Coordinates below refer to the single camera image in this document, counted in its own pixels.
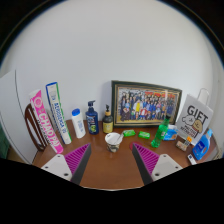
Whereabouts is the dark blue pump bottle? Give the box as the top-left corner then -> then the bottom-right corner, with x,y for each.
86,101 -> 99,135

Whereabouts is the yellow pump bottle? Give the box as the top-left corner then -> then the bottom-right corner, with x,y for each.
102,106 -> 113,134

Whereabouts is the white gift paper bag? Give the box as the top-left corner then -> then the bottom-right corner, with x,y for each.
176,88 -> 213,145

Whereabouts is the framed group photo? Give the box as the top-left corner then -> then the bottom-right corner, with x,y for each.
111,80 -> 182,127

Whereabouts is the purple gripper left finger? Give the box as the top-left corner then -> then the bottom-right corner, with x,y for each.
40,142 -> 92,186

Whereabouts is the white paper cup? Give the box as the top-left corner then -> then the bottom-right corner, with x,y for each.
105,132 -> 123,153

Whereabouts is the blue detergent bottle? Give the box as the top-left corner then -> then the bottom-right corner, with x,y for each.
193,129 -> 213,160

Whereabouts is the white powder bottle blue cap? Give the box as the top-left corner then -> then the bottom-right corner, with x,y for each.
72,108 -> 86,139

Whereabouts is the green plastic bottle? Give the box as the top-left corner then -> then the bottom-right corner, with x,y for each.
151,115 -> 171,148

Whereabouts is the small white remote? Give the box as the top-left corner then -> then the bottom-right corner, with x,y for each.
187,154 -> 197,165

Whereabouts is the white plastic spoon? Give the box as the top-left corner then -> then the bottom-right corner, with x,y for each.
113,132 -> 124,145

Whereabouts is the white green shuttlecock tube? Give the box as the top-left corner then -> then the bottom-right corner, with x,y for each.
46,82 -> 72,144

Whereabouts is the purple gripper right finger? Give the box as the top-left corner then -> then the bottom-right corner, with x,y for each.
131,142 -> 184,186

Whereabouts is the small beige box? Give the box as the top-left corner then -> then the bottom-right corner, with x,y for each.
176,137 -> 192,151

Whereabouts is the pink shuttlecock tube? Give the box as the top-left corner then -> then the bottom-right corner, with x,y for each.
29,89 -> 63,154

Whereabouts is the green soap bar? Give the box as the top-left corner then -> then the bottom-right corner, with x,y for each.
138,131 -> 150,139
123,129 -> 136,137

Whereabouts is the left green soap bar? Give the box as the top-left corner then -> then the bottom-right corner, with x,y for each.
123,129 -> 136,137

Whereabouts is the blue tissue pack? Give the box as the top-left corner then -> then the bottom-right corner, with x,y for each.
164,125 -> 178,141

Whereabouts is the right green soap bar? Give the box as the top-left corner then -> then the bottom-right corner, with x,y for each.
138,131 -> 150,139

